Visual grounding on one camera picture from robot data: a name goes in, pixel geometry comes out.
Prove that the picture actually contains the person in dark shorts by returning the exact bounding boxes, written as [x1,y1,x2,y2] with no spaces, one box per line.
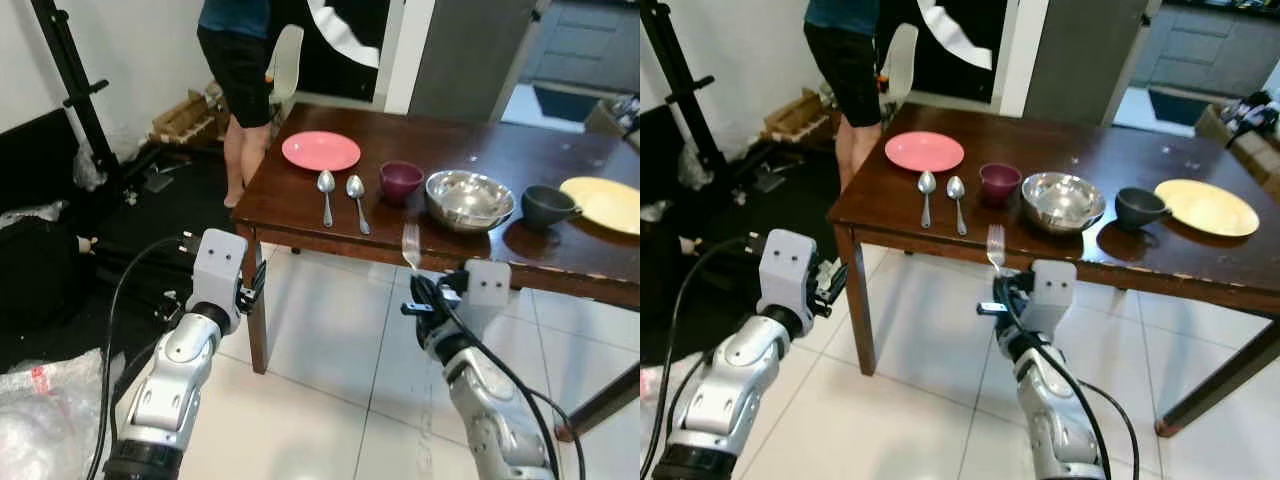
[802,0,888,193]
[196,0,277,208]

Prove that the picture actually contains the yellow plate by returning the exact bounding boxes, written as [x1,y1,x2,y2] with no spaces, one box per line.
[559,176,641,237]
[1153,178,1262,239]

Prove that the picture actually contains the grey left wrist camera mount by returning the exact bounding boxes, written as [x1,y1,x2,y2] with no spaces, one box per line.
[756,229,819,313]
[190,228,249,313]

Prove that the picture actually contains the dark grey mug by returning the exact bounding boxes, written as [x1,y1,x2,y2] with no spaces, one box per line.
[1114,186,1174,232]
[520,184,584,232]

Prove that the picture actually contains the white chair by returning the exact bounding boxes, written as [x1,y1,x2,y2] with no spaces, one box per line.
[879,22,920,107]
[264,24,305,109]

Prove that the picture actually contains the maroon cup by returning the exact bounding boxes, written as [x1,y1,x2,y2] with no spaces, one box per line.
[978,162,1024,208]
[379,160,426,207]

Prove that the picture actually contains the steel mixing bowl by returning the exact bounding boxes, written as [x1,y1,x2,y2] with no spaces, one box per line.
[424,169,518,235]
[1020,171,1108,236]

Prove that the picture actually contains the clear plastic bag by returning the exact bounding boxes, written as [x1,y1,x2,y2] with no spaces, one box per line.
[0,348,113,480]

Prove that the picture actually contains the silver spoon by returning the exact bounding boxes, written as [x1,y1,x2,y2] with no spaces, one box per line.
[345,174,372,237]
[945,175,970,238]
[916,169,939,230]
[316,169,337,229]

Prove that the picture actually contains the grey door panel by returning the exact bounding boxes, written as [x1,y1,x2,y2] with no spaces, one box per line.
[407,0,549,123]
[1020,0,1153,127]

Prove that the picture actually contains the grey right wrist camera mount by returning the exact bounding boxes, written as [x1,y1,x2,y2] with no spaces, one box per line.
[1030,259,1079,338]
[464,259,514,338]

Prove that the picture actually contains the black metal stand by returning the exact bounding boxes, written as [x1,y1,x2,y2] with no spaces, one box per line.
[640,0,739,193]
[29,0,137,193]

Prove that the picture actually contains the dark wooden table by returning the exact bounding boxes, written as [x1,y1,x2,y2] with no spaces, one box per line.
[229,102,641,443]
[827,102,1280,439]

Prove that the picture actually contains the wooden crate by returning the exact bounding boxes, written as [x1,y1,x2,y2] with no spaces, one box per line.
[761,87,843,148]
[149,87,234,150]

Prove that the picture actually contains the pink plate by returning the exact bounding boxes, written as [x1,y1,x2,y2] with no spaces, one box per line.
[884,130,967,174]
[281,130,363,173]

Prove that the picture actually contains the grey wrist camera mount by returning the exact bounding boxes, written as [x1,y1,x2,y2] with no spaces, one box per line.
[190,228,249,313]
[1030,259,1079,338]
[756,229,819,313]
[464,259,514,338]

